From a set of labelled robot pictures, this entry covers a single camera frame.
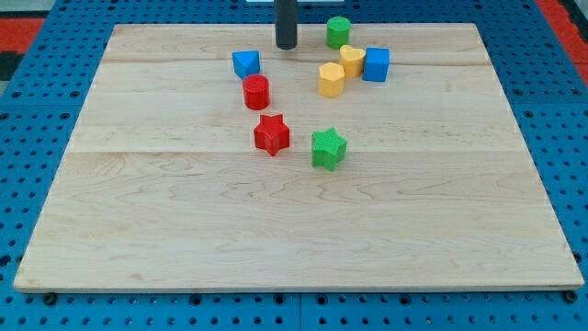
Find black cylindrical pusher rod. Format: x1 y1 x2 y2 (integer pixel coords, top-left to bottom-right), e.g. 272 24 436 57
274 0 298 50

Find yellow hexagon block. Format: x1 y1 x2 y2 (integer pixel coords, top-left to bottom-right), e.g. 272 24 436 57
318 63 345 97

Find red star block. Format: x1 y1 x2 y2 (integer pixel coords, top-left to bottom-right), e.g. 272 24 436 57
254 114 290 156

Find green star block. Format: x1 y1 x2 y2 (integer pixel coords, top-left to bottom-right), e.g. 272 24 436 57
311 128 347 171

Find green cylinder block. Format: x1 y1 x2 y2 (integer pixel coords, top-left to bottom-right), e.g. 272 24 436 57
325 17 351 50

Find blue triangle block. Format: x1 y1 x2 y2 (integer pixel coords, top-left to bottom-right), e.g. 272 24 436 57
232 51 261 79

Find red cylinder block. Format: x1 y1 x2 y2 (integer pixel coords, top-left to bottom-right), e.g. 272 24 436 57
242 74 270 110

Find yellow heart block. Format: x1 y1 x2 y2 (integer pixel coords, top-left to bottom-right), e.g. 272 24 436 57
339 45 367 79

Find blue cube block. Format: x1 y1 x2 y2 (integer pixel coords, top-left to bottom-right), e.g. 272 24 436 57
362 47 390 82

